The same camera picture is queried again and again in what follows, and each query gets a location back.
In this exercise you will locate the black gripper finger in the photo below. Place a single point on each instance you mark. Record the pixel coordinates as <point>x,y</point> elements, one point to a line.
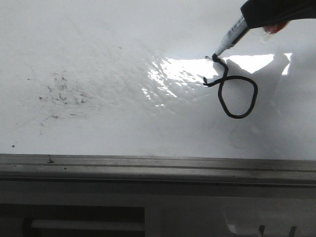
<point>259,13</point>

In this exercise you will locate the orange round magnet taped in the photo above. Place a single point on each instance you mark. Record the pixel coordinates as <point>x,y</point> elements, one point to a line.
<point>275,28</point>

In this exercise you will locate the white whiteboard marker pen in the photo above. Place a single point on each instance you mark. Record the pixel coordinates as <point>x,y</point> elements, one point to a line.
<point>232,37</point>

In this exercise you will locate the white whiteboard surface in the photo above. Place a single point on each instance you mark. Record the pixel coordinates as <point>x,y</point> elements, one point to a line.
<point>125,77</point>

